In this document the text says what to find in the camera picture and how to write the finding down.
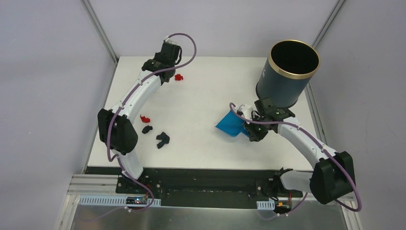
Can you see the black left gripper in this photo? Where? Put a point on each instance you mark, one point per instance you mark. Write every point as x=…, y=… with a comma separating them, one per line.
x=171, y=51

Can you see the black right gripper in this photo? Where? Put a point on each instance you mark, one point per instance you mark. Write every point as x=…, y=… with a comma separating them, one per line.
x=253, y=135

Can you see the blue plastic dustpan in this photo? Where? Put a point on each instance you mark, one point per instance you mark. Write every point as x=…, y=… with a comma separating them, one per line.
x=232, y=125

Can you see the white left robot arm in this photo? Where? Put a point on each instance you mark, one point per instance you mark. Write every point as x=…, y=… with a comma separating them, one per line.
x=116, y=125

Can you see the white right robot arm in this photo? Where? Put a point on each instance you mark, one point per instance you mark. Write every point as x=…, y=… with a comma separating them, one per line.
x=333, y=173

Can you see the red paper scrap top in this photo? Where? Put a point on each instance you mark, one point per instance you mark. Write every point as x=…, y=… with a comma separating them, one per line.
x=178, y=77

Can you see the red paper scrap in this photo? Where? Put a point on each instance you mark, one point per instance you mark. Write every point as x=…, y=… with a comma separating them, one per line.
x=145, y=119
x=178, y=77

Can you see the red paper scrap left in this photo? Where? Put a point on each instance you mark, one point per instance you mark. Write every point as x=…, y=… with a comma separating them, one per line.
x=145, y=119

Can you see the dark bin with gold rim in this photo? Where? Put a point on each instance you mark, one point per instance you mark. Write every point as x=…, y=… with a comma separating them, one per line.
x=288, y=69

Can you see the small black paper scrap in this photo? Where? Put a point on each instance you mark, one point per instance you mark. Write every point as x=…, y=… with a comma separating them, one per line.
x=147, y=129

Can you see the large black paper scrap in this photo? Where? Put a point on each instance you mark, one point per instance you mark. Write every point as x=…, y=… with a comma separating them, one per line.
x=163, y=140

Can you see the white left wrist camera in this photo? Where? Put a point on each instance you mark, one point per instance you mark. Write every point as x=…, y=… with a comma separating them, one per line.
x=170, y=41

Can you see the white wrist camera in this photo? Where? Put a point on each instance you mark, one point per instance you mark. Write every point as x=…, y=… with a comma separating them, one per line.
x=170, y=41
x=245, y=111

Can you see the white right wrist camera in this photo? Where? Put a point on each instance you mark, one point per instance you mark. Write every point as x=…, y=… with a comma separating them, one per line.
x=245, y=111

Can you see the right white slotted cable duct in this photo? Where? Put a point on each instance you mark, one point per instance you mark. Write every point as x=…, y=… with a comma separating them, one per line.
x=266, y=205

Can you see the white slotted cable duct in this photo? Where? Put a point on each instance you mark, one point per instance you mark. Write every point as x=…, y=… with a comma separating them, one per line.
x=266, y=205
x=118, y=201

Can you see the black mounting base plate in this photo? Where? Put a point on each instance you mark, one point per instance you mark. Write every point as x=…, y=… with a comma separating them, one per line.
x=265, y=180

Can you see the aluminium frame rail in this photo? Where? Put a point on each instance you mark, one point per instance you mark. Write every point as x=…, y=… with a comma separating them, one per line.
x=95, y=184

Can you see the left white slotted cable duct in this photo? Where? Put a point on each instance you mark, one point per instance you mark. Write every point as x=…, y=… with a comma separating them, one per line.
x=118, y=201

